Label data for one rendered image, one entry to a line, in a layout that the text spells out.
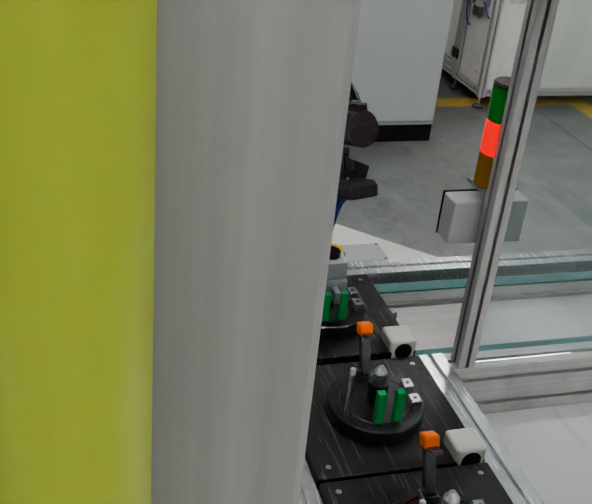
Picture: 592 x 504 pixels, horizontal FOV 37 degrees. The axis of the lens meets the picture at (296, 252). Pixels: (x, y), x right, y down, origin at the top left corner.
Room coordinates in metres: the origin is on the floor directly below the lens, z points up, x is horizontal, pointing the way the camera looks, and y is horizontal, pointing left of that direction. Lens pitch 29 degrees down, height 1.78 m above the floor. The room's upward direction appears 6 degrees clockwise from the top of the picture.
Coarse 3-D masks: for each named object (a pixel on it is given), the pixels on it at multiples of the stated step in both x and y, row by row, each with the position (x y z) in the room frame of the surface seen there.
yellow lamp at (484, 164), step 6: (480, 156) 1.20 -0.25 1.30; (486, 156) 1.19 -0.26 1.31; (480, 162) 1.20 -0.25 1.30; (486, 162) 1.19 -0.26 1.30; (492, 162) 1.18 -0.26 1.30; (480, 168) 1.19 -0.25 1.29; (486, 168) 1.19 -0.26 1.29; (480, 174) 1.19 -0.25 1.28; (486, 174) 1.18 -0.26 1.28; (474, 180) 1.20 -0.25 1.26; (480, 180) 1.19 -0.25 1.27; (486, 180) 1.18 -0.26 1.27; (480, 186) 1.19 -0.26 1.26; (486, 186) 1.18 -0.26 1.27
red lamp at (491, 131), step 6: (486, 120) 1.20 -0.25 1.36; (486, 126) 1.20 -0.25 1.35; (492, 126) 1.19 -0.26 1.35; (498, 126) 1.18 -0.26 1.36; (486, 132) 1.20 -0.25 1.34; (492, 132) 1.19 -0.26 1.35; (498, 132) 1.18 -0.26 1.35; (486, 138) 1.19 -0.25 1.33; (492, 138) 1.19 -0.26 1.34; (486, 144) 1.19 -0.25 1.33; (492, 144) 1.18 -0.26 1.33; (480, 150) 1.20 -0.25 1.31; (486, 150) 1.19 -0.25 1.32; (492, 150) 1.18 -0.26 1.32; (492, 156) 1.18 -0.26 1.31
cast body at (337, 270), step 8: (336, 248) 1.26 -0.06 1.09; (336, 256) 1.25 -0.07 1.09; (336, 264) 1.23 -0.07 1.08; (344, 264) 1.24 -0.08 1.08; (328, 272) 1.23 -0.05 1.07; (336, 272) 1.23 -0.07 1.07; (344, 272) 1.24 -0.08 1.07; (328, 280) 1.23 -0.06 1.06; (336, 280) 1.23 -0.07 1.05; (344, 280) 1.23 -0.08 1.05; (328, 288) 1.22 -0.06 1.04; (336, 288) 1.22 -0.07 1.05; (344, 288) 1.23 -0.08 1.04; (336, 296) 1.21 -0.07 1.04
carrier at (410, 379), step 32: (320, 384) 1.07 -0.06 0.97; (352, 384) 0.97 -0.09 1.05; (384, 384) 1.01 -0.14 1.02; (416, 384) 1.09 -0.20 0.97; (320, 416) 0.99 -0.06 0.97; (352, 416) 0.98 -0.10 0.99; (384, 416) 0.98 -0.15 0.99; (416, 416) 0.99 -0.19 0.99; (448, 416) 1.02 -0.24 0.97; (320, 448) 0.93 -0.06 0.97; (352, 448) 0.93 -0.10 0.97; (384, 448) 0.94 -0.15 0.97; (416, 448) 0.95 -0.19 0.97; (448, 448) 0.95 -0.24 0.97; (480, 448) 0.94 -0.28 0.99; (320, 480) 0.87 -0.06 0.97
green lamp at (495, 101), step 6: (492, 90) 1.20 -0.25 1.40; (498, 90) 1.19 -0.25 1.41; (504, 90) 1.19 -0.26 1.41; (492, 96) 1.20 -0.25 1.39; (498, 96) 1.19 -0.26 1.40; (504, 96) 1.18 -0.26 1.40; (492, 102) 1.20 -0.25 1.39; (498, 102) 1.19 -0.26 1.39; (504, 102) 1.18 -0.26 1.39; (492, 108) 1.19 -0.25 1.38; (498, 108) 1.19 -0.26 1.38; (504, 108) 1.18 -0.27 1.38; (492, 114) 1.19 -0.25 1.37; (498, 114) 1.18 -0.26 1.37; (492, 120) 1.19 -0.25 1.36; (498, 120) 1.18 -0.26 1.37
